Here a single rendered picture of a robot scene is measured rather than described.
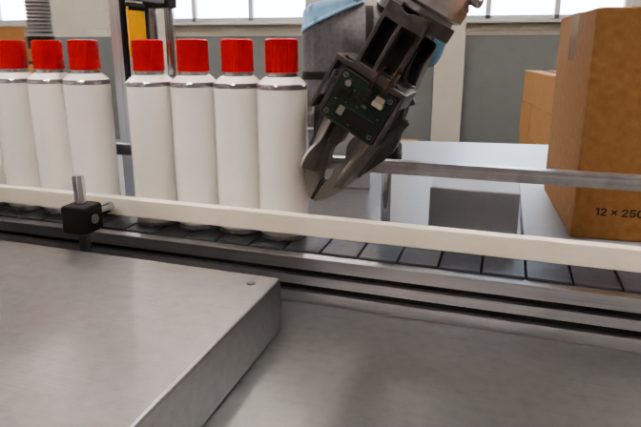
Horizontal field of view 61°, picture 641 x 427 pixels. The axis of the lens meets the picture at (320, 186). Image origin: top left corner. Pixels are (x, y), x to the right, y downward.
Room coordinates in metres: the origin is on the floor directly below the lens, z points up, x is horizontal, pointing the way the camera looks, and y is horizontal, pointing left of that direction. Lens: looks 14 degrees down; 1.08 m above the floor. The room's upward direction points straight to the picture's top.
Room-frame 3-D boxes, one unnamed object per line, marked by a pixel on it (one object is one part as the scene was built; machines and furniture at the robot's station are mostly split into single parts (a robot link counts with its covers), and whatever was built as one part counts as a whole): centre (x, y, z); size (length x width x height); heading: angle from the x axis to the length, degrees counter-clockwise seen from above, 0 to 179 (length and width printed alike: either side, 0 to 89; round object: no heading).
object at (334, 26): (1.08, -0.03, 1.10); 0.13 x 0.12 x 0.14; 88
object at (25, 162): (0.68, 0.37, 0.98); 0.05 x 0.05 x 0.20
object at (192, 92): (0.60, 0.14, 0.98); 0.05 x 0.05 x 0.20
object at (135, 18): (0.64, 0.20, 1.09); 0.03 x 0.01 x 0.06; 162
